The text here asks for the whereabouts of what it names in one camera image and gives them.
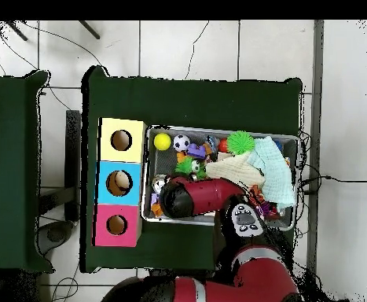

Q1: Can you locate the green spiky rubber ball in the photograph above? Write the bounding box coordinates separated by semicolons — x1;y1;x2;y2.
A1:
226;130;256;156
174;156;207;180

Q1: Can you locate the tiger plush keychain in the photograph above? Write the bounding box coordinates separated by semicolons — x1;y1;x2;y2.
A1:
248;184;267;205

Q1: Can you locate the silver mesh bin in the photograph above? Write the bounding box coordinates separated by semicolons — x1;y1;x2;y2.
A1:
141;124;302;232

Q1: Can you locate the wooden box with three holes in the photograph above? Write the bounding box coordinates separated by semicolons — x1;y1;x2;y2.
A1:
91;117;149;248

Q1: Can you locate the purple toy building block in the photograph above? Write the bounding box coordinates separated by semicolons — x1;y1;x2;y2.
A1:
186;142;207;160

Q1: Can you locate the small soccer ball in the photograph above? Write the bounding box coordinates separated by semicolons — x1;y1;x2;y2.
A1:
172;134;192;153

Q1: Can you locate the crushed printed can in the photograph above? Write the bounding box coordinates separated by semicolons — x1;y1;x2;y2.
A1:
151;174;170;194

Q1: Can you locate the yellow foam ball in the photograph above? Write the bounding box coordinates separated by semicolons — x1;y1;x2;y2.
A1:
153;132;172;152

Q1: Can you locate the cream cloth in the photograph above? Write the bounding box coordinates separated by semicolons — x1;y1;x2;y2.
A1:
204;153;266;189

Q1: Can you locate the long orange toy piece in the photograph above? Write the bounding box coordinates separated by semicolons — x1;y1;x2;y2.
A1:
150;201;165;218

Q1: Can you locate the dark green tablecloth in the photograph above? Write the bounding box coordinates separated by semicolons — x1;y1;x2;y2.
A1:
0;70;53;271
80;65;303;273

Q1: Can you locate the mint green cloth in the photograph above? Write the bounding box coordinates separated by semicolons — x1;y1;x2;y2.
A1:
247;135;297;211

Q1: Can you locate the black stand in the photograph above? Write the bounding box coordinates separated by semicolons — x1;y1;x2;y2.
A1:
38;109;82;223

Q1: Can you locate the grey round base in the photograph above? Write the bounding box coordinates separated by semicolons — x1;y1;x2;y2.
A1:
38;220;75;254

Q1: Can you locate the black tripod leg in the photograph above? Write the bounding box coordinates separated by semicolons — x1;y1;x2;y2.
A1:
78;20;101;40
6;20;29;42

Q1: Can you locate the black cable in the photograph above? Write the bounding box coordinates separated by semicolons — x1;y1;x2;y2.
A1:
300;175;367;193

